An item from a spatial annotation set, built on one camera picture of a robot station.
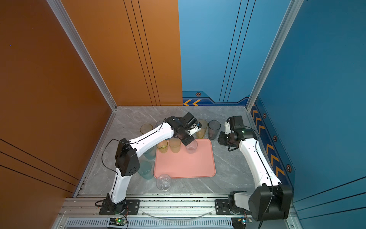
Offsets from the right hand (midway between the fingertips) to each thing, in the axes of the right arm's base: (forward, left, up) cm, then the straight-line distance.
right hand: (221, 139), depth 82 cm
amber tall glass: (+11, +10, -10) cm, 18 cm away
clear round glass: (-19, +34, -16) cm, 42 cm away
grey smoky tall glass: (+13, +2, -5) cm, 14 cm away
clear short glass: (+2, +17, -11) cm, 20 cm away
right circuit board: (-37, -7, -18) cm, 42 cm away
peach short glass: (0, +27, -6) cm, 28 cm away
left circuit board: (-38, +54, -17) cm, 68 cm away
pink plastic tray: (-9, +11, -13) cm, 19 cm away
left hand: (+4, +18, -3) cm, 19 cm away
